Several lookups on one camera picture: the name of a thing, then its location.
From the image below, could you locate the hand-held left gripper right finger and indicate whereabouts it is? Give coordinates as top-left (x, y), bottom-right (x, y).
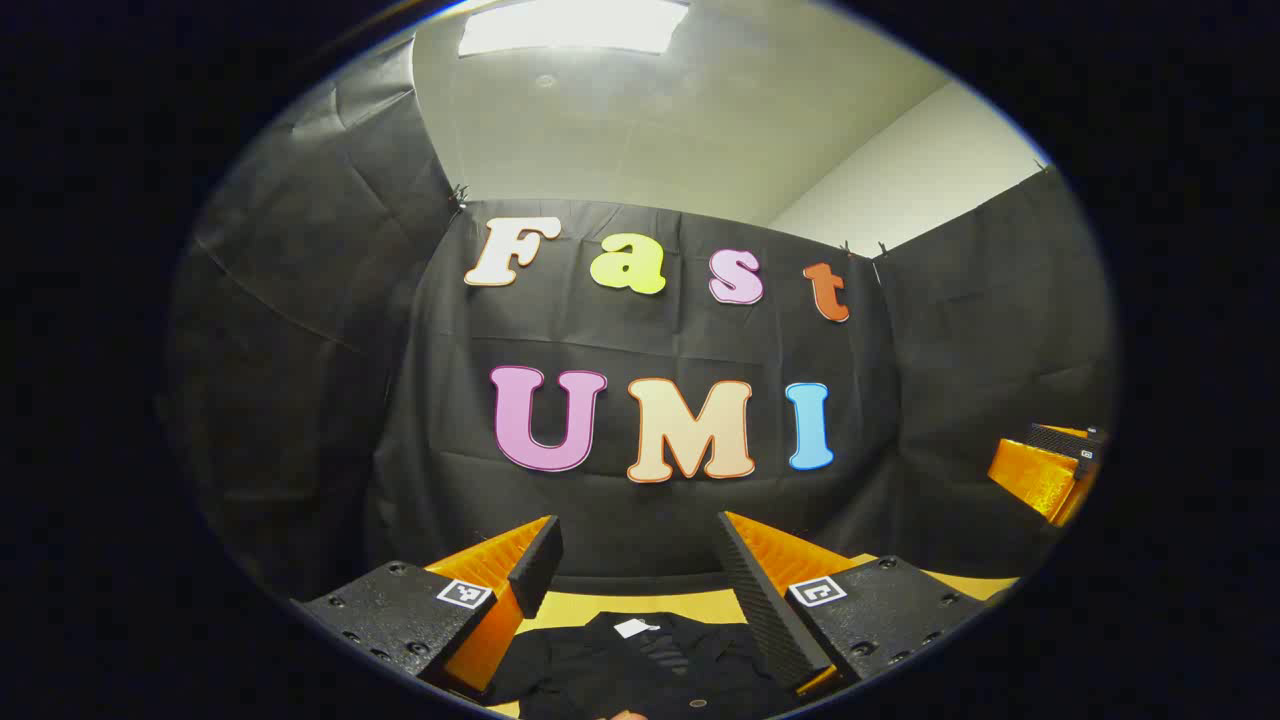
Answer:
top-left (714, 511), bottom-right (991, 699)

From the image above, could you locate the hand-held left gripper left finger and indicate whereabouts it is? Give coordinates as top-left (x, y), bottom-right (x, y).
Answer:
top-left (292, 515), bottom-right (564, 699)

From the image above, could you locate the black shirt with white label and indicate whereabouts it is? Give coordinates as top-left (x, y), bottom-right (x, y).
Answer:
top-left (482, 610), bottom-right (801, 720)

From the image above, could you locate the black backdrop cloth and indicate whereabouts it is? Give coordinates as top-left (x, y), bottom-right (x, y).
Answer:
top-left (160, 35), bottom-right (1119, 601)

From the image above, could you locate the ceiling light panel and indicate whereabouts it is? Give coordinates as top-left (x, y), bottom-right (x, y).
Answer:
top-left (458, 0), bottom-right (691, 56)

